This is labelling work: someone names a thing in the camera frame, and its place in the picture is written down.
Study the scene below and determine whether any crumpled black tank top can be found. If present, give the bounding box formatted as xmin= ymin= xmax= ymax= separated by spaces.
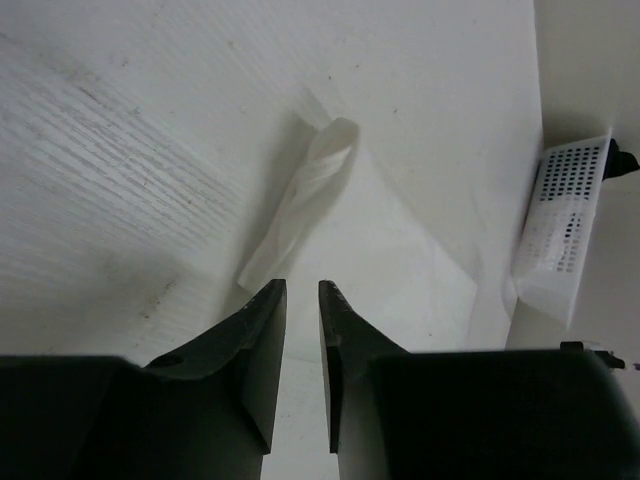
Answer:
xmin=603 ymin=139 xmax=640 ymax=180

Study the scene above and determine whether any white tank top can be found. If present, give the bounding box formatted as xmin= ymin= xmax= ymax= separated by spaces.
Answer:
xmin=238 ymin=93 xmax=477 ymax=363

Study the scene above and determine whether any white plastic basket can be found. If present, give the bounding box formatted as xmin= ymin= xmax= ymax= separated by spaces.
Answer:
xmin=512 ymin=135 xmax=611 ymax=326

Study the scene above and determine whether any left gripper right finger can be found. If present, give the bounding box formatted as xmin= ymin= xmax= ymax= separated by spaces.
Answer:
xmin=318 ymin=280 xmax=639 ymax=479

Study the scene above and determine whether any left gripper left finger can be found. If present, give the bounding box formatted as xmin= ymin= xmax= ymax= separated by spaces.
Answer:
xmin=1 ymin=279 xmax=286 ymax=479

